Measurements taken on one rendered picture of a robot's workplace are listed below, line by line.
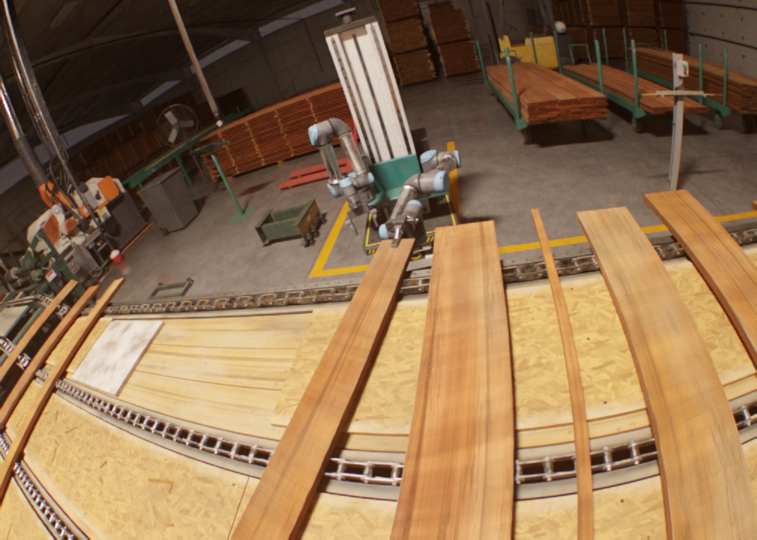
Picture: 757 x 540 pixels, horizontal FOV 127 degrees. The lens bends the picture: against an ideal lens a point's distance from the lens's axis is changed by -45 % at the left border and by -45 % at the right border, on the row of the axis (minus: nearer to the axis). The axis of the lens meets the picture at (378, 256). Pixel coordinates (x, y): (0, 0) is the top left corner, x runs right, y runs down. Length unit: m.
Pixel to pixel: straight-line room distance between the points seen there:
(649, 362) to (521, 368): 0.33
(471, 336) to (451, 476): 0.38
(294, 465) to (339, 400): 0.20
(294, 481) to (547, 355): 0.69
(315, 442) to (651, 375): 0.81
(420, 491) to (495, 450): 0.17
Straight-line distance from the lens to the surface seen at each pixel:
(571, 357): 0.88
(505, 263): 1.20
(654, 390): 0.87
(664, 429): 0.83
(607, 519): 0.79
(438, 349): 0.90
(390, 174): 2.40
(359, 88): 2.33
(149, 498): 1.21
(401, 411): 0.87
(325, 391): 0.92
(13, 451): 2.31
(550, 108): 3.93
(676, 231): 1.35
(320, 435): 0.87
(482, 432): 0.77
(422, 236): 1.54
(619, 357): 0.95
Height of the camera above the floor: 1.58
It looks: 34 degrees down
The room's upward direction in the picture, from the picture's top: 20 degrees counter-clockwise
